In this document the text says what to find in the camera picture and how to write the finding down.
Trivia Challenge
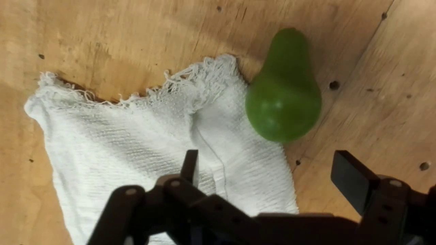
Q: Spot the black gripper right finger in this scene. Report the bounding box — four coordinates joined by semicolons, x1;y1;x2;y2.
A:
330;148;436;245

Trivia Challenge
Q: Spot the white cloth towel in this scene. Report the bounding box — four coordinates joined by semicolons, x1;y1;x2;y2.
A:
23;53;300;245

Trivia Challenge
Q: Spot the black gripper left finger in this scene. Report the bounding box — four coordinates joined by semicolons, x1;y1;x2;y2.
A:
86;148;256;245

